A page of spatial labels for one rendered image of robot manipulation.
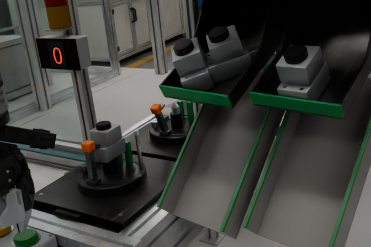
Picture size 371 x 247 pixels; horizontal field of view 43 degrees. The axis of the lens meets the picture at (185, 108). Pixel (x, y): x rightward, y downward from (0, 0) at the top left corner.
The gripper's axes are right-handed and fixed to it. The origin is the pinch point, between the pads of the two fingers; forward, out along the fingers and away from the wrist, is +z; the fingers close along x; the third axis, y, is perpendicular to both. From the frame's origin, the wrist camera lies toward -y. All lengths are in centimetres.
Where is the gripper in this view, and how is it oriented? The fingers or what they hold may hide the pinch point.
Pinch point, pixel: (22, 223)
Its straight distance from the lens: 86.7
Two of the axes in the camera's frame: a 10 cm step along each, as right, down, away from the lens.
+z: 1.0, 9.4, 3.2
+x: 8.5, 0.9, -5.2
